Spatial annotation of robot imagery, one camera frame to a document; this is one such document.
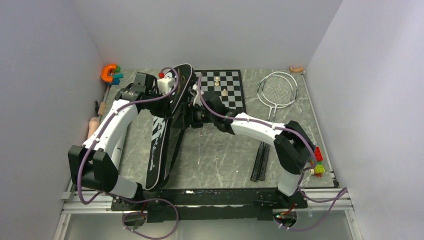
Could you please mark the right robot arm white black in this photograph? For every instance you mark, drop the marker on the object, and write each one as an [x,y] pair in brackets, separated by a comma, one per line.
[293,147]

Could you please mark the white chess piece back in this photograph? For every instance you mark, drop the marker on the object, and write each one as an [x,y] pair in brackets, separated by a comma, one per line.
[217,81]

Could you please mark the colourful toy brick train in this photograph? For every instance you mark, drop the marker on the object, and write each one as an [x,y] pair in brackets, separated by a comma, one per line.
[319,169]

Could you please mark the teal blue toy blocks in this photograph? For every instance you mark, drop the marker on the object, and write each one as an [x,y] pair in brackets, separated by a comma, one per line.
[116,75]

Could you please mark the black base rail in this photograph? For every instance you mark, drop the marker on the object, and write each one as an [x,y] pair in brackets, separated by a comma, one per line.
[259,203]

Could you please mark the black racket bag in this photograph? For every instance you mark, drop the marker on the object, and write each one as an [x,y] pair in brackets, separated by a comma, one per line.
[165,139]

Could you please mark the black white chessboard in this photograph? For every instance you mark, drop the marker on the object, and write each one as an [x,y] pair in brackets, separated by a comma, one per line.
[227,84]

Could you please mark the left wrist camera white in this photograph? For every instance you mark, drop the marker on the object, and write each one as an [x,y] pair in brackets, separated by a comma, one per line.
[165,85]

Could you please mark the wooden arch block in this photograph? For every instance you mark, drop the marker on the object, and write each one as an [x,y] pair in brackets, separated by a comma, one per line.
[298,69]

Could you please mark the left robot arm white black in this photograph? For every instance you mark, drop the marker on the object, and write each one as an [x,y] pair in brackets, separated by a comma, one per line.
[91,164]

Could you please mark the beige toy microphone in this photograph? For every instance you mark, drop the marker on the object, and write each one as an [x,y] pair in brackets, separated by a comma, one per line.
[92,126]

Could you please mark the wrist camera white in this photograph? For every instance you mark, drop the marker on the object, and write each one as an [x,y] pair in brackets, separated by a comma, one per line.
[165,85]
[197,93]

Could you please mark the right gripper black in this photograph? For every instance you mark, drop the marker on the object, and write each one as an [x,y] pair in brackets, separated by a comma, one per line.
[192,119]

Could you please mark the small beige handled tool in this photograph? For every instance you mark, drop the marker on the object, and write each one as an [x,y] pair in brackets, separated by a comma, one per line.
[99,108]

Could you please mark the orange C-shaped toy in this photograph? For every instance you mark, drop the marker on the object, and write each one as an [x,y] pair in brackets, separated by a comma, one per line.
[107,72]

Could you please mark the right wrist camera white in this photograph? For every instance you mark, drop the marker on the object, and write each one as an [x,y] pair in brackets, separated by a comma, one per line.
[197,93]

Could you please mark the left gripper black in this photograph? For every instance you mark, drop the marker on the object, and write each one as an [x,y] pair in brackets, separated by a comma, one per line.
[165,111]

